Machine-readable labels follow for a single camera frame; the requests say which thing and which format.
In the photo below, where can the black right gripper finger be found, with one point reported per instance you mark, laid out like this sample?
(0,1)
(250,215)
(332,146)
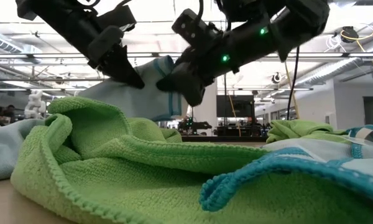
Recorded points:
(183,82)

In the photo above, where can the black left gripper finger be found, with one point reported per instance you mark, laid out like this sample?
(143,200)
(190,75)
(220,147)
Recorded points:
(124,70)

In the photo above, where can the blue microfiber towel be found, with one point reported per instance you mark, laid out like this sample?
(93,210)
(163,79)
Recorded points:
(329,149)
(3,149)
(136,99)

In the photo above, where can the green microfiber towel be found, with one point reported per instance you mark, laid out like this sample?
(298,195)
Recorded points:
(127,186)
(298,132)

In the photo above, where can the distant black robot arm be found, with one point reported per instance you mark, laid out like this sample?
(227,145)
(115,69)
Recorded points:
(194,125)

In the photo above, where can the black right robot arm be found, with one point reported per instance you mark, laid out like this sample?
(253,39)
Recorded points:
(283,21)

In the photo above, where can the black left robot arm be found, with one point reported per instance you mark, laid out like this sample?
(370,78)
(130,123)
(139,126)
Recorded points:
(49,12)

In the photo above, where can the long ceiling light strip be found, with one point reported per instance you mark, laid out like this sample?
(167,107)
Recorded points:
(140,55)
(60,56)

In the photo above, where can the white pillar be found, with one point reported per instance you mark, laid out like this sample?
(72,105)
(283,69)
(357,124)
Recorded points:
(212,109)

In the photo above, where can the black monitor screen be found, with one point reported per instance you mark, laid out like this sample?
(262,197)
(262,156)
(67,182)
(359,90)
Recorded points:
(235,106)

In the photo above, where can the dark equipment table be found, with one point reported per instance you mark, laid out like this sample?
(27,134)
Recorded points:
(236,130)

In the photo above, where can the white robot figure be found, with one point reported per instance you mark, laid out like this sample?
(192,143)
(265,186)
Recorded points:
(34,104)

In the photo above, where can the person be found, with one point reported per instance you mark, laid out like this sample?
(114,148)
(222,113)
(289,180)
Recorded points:
(8,112)

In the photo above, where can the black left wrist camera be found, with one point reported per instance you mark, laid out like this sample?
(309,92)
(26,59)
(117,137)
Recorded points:
(118,18)

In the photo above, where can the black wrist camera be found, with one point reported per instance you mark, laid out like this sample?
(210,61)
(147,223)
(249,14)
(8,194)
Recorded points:
(118,18)
(192,26)

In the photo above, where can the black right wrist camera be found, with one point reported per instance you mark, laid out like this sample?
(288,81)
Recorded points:
(192,26)

